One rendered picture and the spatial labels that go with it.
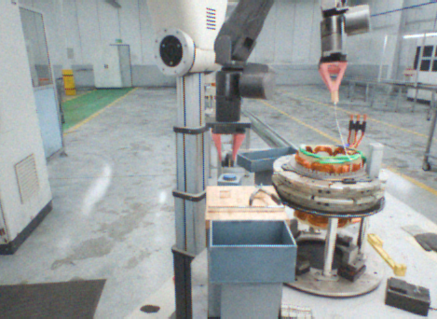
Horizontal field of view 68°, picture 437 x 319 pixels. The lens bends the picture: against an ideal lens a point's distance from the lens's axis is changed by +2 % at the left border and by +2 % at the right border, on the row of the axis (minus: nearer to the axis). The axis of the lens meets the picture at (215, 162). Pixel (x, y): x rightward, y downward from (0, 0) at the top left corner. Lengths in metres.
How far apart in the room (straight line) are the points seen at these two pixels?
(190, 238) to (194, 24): 0.78
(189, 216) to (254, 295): 0.60
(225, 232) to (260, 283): 0.13
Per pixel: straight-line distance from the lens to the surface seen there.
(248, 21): 0.69
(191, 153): 1.17
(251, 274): 0.68
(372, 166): 0.98
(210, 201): 0.82
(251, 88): 0.67
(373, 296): 1.06
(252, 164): 1.14
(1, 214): 2.81
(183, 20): 1.06
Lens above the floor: 1.41
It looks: 18 degrees down
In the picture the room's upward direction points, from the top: straight up
